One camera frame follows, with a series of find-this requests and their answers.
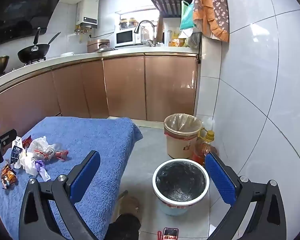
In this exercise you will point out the copper rice cooker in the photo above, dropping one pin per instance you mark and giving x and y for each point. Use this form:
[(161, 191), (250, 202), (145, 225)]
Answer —
[(96, 45)]

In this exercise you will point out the stacked steel bowls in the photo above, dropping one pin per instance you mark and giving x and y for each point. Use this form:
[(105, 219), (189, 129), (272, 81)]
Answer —
[(127, 23)]

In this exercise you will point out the long red wrapper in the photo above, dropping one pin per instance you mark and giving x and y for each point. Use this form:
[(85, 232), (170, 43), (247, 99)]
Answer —
[(61, 153)]

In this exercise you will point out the black wok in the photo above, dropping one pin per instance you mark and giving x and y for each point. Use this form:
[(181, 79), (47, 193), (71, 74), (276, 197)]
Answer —
[(32, 52)]

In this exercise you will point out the white hanging plastic bag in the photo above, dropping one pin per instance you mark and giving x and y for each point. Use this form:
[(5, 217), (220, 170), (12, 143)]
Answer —
[(186, 33)]

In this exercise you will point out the wooden cutting board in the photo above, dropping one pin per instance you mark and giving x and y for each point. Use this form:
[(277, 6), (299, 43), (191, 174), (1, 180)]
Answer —
[(160, 30)]

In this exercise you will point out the pink smartphone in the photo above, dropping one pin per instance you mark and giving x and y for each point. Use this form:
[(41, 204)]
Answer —
[(170, 234)]

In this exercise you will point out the purple plastic wrapper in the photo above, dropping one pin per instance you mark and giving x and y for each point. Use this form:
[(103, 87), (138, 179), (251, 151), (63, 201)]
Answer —
[(41, 166)]

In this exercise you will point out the clear bag of vegetables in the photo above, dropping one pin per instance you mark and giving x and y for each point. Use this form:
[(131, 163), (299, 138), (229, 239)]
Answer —
[(193, 41)]

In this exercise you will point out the white bin with black liner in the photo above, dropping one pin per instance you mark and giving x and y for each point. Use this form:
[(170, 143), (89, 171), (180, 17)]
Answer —
[(180, 182)]

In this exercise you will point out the white plastic bottle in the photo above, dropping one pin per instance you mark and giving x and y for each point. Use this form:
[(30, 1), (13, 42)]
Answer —
[(169, 38)]

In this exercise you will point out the small red wrapper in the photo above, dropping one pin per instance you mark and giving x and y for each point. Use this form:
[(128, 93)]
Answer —
[(27, 142)]

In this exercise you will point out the clear plastic wrapper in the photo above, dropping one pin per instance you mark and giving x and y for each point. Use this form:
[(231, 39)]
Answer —
[(52, 150)]

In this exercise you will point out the white tissue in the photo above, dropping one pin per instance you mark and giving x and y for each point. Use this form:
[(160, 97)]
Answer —
[(26, 162)]

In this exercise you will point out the chrome kitchen faucet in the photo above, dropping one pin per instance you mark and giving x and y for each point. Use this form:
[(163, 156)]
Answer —
[(146, 22)]

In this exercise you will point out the glass pot lid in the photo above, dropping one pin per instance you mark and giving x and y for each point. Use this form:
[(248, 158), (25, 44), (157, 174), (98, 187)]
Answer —
[(107, 49)]

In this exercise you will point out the dark cloth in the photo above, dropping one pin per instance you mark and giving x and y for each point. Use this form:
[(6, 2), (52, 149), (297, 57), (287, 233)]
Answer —
[(125, 227)]

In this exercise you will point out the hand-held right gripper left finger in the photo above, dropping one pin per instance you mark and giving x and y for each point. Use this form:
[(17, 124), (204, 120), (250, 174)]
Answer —
[(86, 177)]

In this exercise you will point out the black and white packet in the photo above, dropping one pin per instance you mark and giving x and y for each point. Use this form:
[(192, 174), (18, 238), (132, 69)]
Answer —
[(15, 152)]

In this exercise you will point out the blue terry towel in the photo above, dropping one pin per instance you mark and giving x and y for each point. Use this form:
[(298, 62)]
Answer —
[(90, 135)]

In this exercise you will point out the black range hood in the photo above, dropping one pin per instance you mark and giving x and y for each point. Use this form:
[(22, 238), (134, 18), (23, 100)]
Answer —
[(20, 5)]

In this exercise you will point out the orange snack wrapper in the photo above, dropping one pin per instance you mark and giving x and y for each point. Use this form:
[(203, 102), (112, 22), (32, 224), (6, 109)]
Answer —
[(8, 176)]

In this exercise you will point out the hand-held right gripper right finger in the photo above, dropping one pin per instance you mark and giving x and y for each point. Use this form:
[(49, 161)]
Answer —
[(220, 180)]

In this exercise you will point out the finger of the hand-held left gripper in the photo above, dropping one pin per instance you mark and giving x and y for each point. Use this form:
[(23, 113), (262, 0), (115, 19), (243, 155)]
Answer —
[(8, 137)]

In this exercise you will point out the yellow detergent bottle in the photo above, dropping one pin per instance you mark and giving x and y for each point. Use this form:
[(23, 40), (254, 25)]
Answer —
[(177, 40)]

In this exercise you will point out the black spatula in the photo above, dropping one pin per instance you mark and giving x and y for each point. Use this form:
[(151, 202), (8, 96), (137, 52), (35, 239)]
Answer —
[(54, 38)]

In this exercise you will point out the white water heater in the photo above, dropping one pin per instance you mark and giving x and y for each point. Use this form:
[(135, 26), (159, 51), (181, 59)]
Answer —
[(88, 10)]

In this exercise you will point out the green plastic bag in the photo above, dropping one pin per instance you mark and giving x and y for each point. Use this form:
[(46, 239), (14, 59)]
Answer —
[(188, 16)]

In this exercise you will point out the gas stove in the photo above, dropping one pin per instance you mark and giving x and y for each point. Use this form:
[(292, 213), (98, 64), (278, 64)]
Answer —
[(40, 59)]

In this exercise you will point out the orange brown floral apron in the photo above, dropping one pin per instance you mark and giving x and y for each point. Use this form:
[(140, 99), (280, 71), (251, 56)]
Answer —
[(210, 10)]

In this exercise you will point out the brown slipper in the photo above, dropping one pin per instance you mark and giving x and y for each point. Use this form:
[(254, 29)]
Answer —
[(128, 203)]

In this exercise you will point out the cooking oil bottle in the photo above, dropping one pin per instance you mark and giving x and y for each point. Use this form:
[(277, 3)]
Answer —
[(201, 152)]

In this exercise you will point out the black dish rack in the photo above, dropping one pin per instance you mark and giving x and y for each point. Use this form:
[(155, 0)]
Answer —
[(170, 2)]

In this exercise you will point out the white microwave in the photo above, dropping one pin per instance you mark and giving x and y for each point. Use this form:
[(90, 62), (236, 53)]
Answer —
[(125, 38)]

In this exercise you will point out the white plate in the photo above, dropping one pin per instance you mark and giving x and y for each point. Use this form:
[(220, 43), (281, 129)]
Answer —
[(67, 54)]

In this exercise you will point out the beige bin with clear liner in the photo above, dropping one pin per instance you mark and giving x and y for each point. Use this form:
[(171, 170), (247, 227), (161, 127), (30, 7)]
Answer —
[(177, 147)]

